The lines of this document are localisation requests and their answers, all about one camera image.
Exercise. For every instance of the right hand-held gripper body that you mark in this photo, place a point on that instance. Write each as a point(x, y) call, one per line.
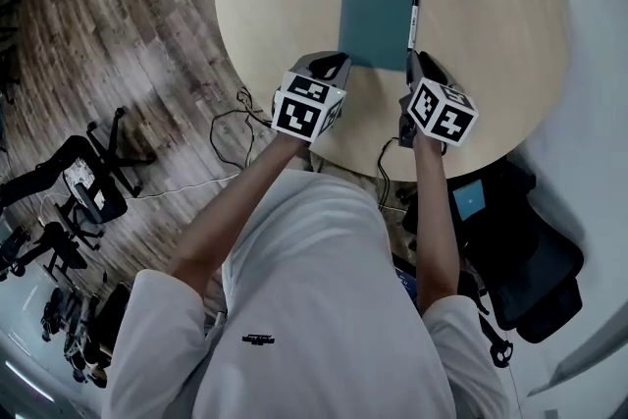
point(444, 118)

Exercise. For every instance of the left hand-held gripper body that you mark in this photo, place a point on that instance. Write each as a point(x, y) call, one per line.
point(299, 115)

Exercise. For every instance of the white marker pen black cap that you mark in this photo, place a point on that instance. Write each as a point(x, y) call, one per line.
point(413, 22)

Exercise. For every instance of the teal notebook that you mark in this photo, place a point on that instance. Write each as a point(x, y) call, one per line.
point(375, 17)

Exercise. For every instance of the person's left forearm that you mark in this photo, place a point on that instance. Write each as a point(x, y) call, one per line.
point(230, 221)

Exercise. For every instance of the person's right forearm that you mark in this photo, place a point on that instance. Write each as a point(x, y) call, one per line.
point(434, 221)

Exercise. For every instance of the round beige wooden table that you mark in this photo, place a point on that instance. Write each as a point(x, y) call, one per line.
point(490, 39)

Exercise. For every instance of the large black mesh office chair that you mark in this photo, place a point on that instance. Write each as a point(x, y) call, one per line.
point(530, 260)

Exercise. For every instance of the small blue screen device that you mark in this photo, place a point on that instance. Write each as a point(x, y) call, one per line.
point(468, 199)

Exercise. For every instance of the person's white shirt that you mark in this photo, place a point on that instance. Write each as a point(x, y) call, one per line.
point(319, 289)

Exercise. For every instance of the black chair with patterned seat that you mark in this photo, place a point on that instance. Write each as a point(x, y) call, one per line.
point(98, 196)

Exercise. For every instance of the black bag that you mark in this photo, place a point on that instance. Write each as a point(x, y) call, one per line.
point(115, 314)

